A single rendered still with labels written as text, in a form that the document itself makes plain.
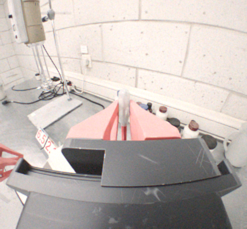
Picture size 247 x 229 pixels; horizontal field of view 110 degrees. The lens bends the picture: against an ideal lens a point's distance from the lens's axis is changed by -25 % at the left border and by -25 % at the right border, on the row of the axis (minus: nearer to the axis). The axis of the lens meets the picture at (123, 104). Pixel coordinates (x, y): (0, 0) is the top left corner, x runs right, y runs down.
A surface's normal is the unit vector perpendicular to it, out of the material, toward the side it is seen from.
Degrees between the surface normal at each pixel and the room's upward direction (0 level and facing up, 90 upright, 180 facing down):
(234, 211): 0
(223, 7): 90
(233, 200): 0
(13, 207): 0
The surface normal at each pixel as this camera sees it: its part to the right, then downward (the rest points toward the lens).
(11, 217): 0.00, -0.82
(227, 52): -0.52, 0.48
